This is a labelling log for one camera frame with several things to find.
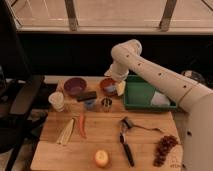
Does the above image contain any light blue sponge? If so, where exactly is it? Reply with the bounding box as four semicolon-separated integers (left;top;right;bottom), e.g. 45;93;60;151
104;85;116;93

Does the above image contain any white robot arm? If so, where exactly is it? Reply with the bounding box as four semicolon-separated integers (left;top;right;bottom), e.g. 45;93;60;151
106;39;213;171

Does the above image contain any green plastic tray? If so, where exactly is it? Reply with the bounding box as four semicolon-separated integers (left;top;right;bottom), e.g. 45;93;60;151
123;75;177;111

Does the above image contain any white cloth in tray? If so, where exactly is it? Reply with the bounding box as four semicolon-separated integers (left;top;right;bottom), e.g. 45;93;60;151
151;92;170;106

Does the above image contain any orange bowl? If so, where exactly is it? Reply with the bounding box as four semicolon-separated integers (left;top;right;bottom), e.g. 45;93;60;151
99;78;117;96

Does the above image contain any small metal cup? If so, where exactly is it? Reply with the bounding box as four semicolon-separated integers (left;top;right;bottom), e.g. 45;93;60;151
101;97;112;112

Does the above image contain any black rectangular block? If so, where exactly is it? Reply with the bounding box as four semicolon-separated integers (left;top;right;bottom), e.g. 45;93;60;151
76;91;97;102

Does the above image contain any small blue cup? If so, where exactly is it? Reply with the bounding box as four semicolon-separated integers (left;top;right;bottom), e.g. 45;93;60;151
84;99;95;110

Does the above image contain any purple bowl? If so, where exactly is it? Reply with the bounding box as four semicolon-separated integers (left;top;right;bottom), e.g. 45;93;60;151
64;77;87;96

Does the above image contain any dark twig stem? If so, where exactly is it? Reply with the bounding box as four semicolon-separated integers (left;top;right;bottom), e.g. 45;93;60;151
133;124;164;133

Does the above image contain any corn cob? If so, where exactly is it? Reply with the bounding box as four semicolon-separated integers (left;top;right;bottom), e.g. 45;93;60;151
56;118;75;145

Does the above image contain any bunch of red grapes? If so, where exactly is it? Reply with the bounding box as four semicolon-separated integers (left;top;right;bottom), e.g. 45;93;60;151
153;135;178;167

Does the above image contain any black office chair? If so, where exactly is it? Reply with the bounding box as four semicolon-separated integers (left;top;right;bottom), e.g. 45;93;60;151
0;0;46;171

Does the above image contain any black handled peeler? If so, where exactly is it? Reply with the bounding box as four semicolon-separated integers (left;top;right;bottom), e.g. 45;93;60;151
119;117;135;167

